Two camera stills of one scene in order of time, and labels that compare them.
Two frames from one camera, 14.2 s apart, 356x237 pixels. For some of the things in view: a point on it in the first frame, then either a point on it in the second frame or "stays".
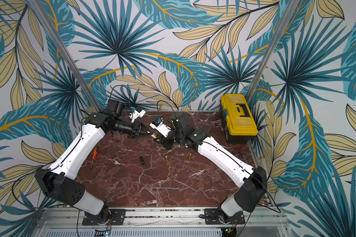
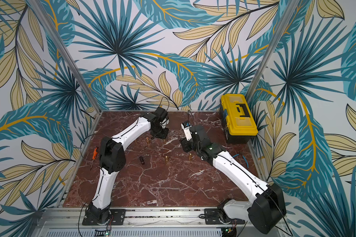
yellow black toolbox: (239, 122) stays
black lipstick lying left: (142, 160) stays
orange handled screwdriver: (95, 153) stays
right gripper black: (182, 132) → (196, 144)
